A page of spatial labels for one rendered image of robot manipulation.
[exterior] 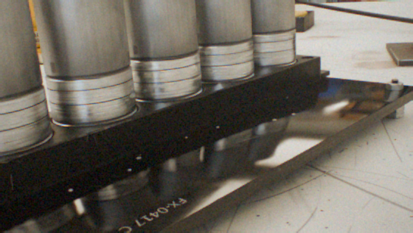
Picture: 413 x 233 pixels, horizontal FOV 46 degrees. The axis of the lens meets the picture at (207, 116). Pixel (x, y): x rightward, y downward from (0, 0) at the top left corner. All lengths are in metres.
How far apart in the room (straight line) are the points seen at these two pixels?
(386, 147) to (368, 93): 0.03
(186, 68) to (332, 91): 0.06
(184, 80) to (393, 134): 0.08
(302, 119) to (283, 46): 0.04
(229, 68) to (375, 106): 0.05
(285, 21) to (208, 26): 0.04
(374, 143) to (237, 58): 0.05
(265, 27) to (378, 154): 0.06
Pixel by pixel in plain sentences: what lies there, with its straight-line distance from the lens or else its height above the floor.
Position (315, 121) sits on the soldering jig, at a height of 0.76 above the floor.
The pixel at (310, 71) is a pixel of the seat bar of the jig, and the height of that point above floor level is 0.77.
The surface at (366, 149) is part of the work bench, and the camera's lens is 0.16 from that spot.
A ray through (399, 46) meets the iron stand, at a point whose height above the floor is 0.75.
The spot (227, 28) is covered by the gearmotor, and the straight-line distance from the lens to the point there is 0.17.
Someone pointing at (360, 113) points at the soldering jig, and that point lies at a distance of 0.16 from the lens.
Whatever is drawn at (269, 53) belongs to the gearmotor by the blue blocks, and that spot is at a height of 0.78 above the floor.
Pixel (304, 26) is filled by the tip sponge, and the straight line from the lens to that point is 0.45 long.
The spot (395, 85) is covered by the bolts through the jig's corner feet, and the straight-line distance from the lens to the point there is 0.19.
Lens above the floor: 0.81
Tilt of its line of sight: 17 degrees down
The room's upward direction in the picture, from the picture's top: 4 degrees counter-clockwise
